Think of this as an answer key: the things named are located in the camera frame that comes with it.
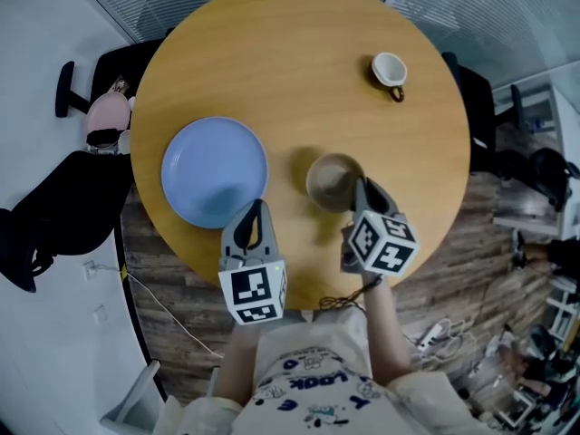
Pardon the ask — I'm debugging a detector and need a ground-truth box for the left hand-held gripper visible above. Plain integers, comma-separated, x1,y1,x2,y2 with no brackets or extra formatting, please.
217,199,289,326

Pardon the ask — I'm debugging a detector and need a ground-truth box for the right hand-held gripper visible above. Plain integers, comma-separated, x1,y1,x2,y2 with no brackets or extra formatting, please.
340,176,421,278

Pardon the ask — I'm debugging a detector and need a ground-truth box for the beige bowl dish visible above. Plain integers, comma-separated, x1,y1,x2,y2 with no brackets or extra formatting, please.
305,152,367,214

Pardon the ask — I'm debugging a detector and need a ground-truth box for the blue plate dish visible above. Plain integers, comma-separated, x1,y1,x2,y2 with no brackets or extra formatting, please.
160,115,269,229

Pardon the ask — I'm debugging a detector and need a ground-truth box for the white and brown cup dish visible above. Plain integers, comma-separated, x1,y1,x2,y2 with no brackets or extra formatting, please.
371,52,408,104

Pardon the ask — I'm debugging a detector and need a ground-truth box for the pink plate dish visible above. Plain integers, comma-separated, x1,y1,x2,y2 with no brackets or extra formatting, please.
85,92,133,150

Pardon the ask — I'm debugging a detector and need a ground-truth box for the person's left forearm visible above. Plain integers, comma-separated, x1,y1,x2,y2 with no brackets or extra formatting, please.
212,319,260,403

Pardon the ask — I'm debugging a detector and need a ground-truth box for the person's right forearm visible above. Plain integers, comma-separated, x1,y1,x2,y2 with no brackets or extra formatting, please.
360,273,411,385

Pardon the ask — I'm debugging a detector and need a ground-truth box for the black chair with slim back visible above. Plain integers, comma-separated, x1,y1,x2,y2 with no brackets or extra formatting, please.
441,51,529,177

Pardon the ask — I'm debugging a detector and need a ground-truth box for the white power strip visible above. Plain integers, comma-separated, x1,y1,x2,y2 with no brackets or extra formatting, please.
415,318,450,349

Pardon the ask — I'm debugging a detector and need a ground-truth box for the person's cream printed shirt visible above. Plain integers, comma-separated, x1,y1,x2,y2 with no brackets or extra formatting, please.
165,308,504,435

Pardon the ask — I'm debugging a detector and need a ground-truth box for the black cloth item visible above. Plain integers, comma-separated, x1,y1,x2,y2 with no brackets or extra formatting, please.
85,127,121,150

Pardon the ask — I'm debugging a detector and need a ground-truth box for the black bag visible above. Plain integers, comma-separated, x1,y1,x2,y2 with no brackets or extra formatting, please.
528,147,573,212

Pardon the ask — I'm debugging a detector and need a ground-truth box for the large black office chair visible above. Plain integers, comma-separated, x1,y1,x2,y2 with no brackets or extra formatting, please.
0,150,133,294

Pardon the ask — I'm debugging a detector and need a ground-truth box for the white plastic chair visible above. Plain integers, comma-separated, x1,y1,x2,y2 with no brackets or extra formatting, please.
99,359,162,435

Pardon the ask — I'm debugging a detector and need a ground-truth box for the black chair with armrest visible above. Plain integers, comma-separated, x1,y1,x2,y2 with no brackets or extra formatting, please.
54,38,176,153

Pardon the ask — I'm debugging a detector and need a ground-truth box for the pile of cluttered equipment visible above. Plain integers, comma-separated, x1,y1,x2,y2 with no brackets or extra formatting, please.
457,324,580,430

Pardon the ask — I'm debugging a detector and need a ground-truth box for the dark thin gripper cable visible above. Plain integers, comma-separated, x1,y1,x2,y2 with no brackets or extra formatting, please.
318,273,384,313

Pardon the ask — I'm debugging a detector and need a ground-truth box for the white floor cable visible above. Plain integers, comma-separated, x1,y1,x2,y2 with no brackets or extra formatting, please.
96,264,225,360

